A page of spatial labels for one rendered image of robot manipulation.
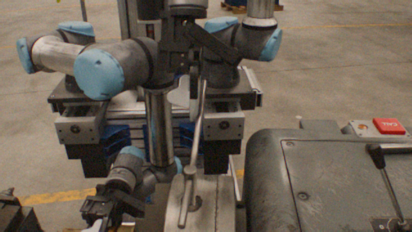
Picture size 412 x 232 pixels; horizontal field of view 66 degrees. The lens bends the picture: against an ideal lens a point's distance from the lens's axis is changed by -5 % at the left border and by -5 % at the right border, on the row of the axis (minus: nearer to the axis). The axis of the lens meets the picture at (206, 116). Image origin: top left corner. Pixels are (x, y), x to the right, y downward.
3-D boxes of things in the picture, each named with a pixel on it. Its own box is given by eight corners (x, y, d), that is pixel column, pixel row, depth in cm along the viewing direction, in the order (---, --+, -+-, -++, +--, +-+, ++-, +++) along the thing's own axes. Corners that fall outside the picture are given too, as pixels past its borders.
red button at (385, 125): (393, 124, 81) (396, 117, 80) (404, 138, 75) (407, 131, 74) (371, 124, 81) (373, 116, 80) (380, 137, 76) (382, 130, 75)
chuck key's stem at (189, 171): (197, 217, 61) (196, 174, 54) (185, 216, 61) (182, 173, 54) (198, 207, 63) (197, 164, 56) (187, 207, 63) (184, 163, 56)
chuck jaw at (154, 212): (188, 231, 72) (190, 176, 74) (186, 236, 67) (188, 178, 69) (139, 228, 73) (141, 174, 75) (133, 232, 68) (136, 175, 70)
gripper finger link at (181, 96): (168, 120, 66) (168, 73, 64) (197, 121, 66) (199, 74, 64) (165, 123, 63) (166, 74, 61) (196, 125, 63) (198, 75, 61)
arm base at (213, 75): (198, 72, 130) (197, 48, 125) (237, 71, 131) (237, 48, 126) (199, 89, 117) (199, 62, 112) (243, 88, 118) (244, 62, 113)
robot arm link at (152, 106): (155, 24, 90) (165, 165, 115) (122, 33, 83) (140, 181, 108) (185, 33, 84) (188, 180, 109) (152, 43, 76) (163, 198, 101)
